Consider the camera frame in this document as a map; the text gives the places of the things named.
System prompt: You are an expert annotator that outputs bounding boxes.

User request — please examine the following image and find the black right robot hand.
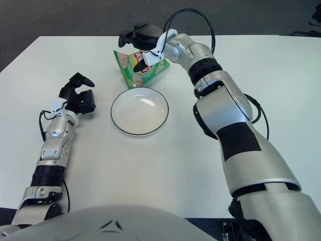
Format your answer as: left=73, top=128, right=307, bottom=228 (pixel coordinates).
left=117, top=23, right=164, bottom=74

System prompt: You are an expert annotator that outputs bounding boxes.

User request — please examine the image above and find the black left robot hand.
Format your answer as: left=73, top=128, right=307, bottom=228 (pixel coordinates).
left=59, top=72, right=97, bottom=116

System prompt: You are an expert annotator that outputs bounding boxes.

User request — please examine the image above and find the green potato chip bag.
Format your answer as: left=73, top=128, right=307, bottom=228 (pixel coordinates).
left=113, top=49, right=171, bottom=89

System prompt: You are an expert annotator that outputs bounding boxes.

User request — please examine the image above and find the white plate with black rim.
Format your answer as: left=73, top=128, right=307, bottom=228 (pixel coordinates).
left=110, top=87, right=170, bottom=138

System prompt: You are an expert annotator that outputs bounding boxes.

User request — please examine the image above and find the grey robot torso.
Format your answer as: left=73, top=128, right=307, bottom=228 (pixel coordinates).
left=0, top=203, right=221, bottom=241

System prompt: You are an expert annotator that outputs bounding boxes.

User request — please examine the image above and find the black chair base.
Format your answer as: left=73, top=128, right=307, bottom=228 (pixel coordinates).
left=293, top=29, right=321, bottom=38

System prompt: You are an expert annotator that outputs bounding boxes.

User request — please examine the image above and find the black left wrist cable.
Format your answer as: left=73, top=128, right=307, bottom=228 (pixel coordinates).
left=38, top=109, right=55, bottom=144

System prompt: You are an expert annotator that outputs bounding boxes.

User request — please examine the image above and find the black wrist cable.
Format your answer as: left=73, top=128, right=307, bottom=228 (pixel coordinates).
left=38, top=109, right=55, bottom=144
left=164, top=9, right=216, bottom=55

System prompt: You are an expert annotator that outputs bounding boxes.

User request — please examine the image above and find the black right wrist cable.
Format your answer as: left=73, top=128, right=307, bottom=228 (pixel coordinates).
left=164, top=9, right=216, bottom=55

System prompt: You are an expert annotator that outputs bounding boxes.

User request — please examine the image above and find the black left elbow cable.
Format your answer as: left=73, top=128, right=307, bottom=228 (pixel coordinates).
left=61, top=179, right=71, bottom=214

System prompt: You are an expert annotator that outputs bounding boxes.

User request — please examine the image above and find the black elbow cable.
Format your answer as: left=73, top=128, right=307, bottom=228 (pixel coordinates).
left=244, top=92, right=270, bottom=141
left=61, top=179, right=71, bottom=214

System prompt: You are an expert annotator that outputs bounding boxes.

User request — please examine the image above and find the black right elbow cable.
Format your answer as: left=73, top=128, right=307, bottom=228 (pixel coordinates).
left=244, top=92, right=270, bottom=141

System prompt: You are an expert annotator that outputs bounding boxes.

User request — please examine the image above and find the black metal bracket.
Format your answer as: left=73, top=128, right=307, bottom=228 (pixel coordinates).
left=222, top=220, right=243, bottom=241

